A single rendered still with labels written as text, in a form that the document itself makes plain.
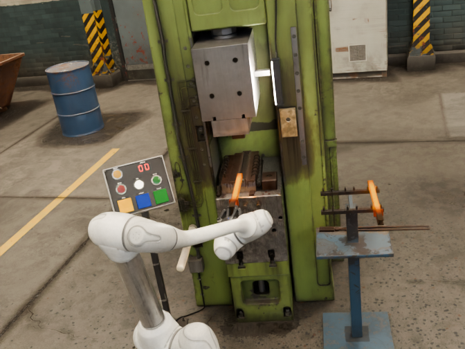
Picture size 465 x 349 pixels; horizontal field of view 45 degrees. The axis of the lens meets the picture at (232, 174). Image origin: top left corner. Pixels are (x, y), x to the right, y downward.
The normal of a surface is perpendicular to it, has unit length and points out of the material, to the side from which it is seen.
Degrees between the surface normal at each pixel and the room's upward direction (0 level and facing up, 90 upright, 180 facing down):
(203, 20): 90
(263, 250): 90
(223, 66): 90
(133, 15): 90
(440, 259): 0
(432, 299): 0
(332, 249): 0
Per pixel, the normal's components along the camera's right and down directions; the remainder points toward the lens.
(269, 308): -0.10, 0.42
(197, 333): -0.04, -0.89
